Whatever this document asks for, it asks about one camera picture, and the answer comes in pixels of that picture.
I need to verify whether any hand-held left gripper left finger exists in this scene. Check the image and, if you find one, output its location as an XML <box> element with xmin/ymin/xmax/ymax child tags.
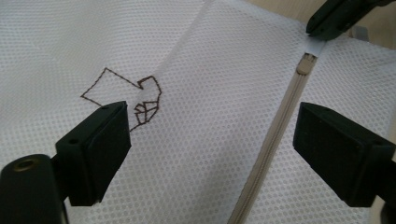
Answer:
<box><xmin>50</xmin><ymin>101</ymin><xmax>133</xmax><ymax>207</ymax></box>

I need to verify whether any white mesh zipper bag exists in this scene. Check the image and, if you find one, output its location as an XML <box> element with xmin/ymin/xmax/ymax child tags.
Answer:
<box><xmin>0</xmin><ymin>0</ymin><xmax>396</xmax><ymax>224</ymax></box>

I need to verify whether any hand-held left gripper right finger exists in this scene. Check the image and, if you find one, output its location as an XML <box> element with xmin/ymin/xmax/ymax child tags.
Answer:
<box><xmin>292</xmin><ymin>102</ymin><xmax>396</xmax><ymax>208</ymax></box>

